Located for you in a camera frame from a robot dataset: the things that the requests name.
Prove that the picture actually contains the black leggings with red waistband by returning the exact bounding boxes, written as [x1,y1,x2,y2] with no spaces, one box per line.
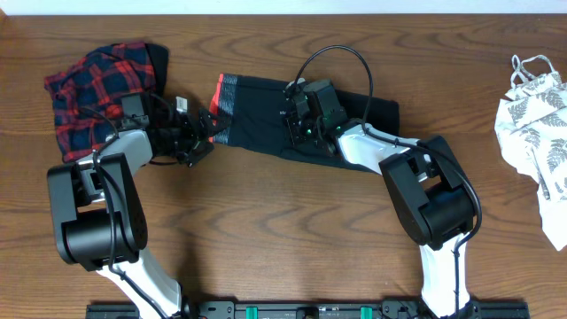
[209,74,400,172]

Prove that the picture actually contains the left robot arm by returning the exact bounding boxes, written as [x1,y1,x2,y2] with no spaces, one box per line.
[47,93,230,318]

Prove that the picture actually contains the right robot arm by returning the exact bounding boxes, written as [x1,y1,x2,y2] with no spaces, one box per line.
[283,80,482,318]

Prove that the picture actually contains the red navy plaid garment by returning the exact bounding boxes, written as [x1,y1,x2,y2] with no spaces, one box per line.
[43,41,159,163]

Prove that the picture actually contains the white fern print garment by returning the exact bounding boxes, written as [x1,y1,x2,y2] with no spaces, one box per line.
[494,55,566,251]

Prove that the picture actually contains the right black cable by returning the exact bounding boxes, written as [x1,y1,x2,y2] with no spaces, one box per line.
[285,44,484,319]

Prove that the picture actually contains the black cable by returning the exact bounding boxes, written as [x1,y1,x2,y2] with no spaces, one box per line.
[79,92,187,319]
[285,44,484,319]

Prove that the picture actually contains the left black cable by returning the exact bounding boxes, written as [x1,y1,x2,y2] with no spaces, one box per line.
[79,92,187,319]

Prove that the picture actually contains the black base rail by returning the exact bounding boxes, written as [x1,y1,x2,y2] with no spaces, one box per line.
[85,299,531,319]

